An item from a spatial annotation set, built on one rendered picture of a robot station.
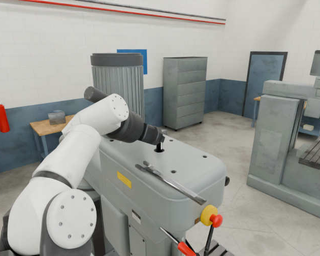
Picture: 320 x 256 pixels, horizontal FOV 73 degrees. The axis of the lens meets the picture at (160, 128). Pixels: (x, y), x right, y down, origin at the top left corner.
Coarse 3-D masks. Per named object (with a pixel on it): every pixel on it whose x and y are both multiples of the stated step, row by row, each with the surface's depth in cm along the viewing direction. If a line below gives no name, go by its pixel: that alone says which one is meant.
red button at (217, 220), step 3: (210, 216) 63; (213, 216) 62; (216, 216) 61; (219, 216) 61; (210, 219) 63; (213, 219) 62; (216, 219) 61; (219, 219) 61; (222, 219) 62; (213, 222) 61; (216, 222) 61; (219, 222) 61; (213, 225) 61; (216, 225) 61; (219, 225) 62
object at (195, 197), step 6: (144, 162) 67; (138, 168) 64; (144, 168) 63; (150, 168) 63; (156, 174) 60; (162, 174) 60; (162, 180) 58; (168, 180) 57; (174, 186) 55; (180, 186) 55; (180, 192) 54; (186, 192) 53; (192, 192) 53; (192, 198) 51; (198, 198) 51
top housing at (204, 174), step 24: (120, 144) 81; (144, 144) 81; (168, 144) 81; (120, 168) 73; (168, 168) 65; (192, 168) 65; (216, 168) 65; (144, 192) 65; (168, 192) 56; (216, 192) 66; (168, 216) 59; (192, 216) 60
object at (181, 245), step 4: (160, 228) 67; (164, 232) 66; (168, 232) 65; (168, 236) 64; (172, 236) 64; (172, 240) 63; (176, 240) 62; (176, 244) 62; (180, 244) 61; (184, 244) 61; (180, 248) 60; (184, 248) 59; (188, 248) 59; (184, 252) 59; (188, 252) 58; (192, 252) 58
